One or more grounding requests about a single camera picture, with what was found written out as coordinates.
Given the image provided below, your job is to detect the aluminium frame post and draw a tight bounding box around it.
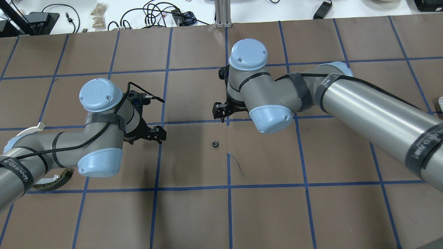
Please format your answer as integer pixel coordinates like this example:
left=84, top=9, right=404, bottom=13
left=214, top=0, right=232, bottom=28

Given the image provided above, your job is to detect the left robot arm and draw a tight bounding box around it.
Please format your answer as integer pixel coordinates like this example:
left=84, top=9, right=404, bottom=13
left=0, top=78, right=166, bottom=212

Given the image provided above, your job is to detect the black cable bundle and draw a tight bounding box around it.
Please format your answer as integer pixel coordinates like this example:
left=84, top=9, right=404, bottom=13
left=107, top=0, right=210, bottom=31

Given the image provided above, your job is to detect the white curved plastic piece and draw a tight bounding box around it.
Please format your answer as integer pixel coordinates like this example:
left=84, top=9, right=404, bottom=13
left=16, top=122, right=46, bottom=137

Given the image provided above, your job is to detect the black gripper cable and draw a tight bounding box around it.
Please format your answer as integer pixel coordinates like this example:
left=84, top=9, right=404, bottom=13
left=14, top=82, right=165, bottom=160

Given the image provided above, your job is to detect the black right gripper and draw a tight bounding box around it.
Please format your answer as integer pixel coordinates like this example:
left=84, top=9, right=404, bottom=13
left=212, top=65, right=248, bottom=123

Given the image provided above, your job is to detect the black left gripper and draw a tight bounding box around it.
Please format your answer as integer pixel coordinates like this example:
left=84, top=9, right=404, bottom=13
left=123, top=91, right=167, bottom=144

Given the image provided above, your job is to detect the olive green brake shoe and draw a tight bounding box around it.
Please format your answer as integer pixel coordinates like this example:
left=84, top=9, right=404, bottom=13
left=33, top=168, right=74, bottom=191

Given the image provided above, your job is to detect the black power adapter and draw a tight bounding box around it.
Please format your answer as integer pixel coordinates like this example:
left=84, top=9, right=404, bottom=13
left=312, top=0, right=333, bottom=19

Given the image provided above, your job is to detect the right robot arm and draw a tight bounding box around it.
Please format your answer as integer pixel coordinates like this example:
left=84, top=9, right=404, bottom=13
left=212, top=38, right=443, bottom=191

